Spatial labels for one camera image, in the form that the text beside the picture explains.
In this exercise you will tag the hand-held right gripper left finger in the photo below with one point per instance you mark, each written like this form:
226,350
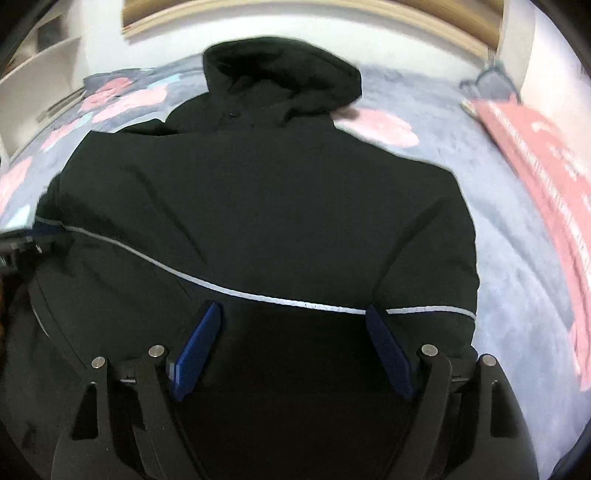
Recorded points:
196,350

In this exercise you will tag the grey blanket with pink flowers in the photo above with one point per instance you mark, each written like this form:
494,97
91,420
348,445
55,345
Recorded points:
508,258

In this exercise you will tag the white shelf unit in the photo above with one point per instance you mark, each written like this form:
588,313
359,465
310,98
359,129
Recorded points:
41,69

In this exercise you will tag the wooden headboard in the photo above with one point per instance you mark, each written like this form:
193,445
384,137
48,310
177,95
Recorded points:
461,23

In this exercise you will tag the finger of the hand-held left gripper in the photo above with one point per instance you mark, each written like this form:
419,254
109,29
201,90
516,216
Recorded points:
46,228

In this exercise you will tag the pink printed pillow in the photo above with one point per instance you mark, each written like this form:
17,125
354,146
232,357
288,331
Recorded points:
554,184

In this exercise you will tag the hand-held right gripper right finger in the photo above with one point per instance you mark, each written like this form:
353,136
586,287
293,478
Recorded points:
390,350

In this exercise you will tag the black hooded jacket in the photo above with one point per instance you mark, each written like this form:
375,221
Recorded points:
258,207

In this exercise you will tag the grey cloth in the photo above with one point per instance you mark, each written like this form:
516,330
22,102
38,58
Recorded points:
494,85

